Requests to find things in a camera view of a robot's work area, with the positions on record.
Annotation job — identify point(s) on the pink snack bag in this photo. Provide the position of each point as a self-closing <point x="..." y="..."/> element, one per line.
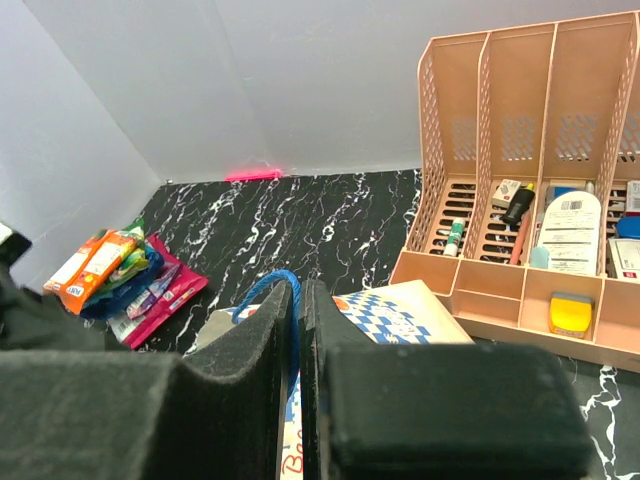
<point x="185" y="286"/>

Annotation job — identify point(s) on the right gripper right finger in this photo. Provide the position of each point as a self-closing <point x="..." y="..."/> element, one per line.
<point x="439" y="411"/>

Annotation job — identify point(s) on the orange desk organizer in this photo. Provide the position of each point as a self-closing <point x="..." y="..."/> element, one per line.
<point x="550" y="104"/>

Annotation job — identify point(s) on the orange pencil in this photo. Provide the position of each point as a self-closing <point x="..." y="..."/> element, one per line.
<point x="520" y="239"/>

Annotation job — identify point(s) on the blue stamp pad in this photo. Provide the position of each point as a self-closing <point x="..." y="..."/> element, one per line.
<point x="628" y="227"/>

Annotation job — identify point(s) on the light blue eraser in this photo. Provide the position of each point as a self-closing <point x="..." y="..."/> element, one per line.
<point x="539" y="257"/>

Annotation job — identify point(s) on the blue checkered paper bag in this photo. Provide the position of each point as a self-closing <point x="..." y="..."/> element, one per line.
<point x="405" y="313"/>

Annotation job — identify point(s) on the green candy pack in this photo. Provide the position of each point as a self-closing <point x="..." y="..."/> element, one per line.
<point x="134" y="262"/>

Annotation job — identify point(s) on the small staples box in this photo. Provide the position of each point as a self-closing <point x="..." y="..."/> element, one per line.
<point x="505" y="192"/>

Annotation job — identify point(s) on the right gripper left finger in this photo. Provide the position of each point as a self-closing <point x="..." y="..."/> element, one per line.
<point x="216" y="414"/>

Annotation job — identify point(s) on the blue snack bag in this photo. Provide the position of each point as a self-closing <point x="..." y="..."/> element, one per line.
<point x="106" y="305"/>

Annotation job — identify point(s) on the black yellow highlighter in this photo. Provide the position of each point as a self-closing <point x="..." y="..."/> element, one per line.
<point x="519" y="205"/>

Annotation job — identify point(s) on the orange candy pack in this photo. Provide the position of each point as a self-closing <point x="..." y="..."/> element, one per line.
<point x="90" y="266"/>

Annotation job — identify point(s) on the white tube with label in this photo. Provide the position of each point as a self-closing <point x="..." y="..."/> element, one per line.
<point x="570" y="233"/>

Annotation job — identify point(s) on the glue stick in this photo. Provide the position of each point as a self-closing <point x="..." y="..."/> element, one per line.
<point x="454" y="237"/>

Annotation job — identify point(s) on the blue box behind tube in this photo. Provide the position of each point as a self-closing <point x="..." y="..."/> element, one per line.
<point x="554" y="191"/>

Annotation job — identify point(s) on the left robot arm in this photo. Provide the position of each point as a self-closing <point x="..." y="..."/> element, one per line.
<point x="33" y="321"/>

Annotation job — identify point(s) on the magenta purple candy pack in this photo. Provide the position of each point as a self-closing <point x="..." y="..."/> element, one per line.
<point x="152" y="294"/>

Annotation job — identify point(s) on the white red paper box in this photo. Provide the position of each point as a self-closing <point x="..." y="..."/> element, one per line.
<point x="623" y="259"/>

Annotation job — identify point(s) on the red white staples box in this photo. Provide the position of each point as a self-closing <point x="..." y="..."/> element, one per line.
<point x="632" y="204"/>

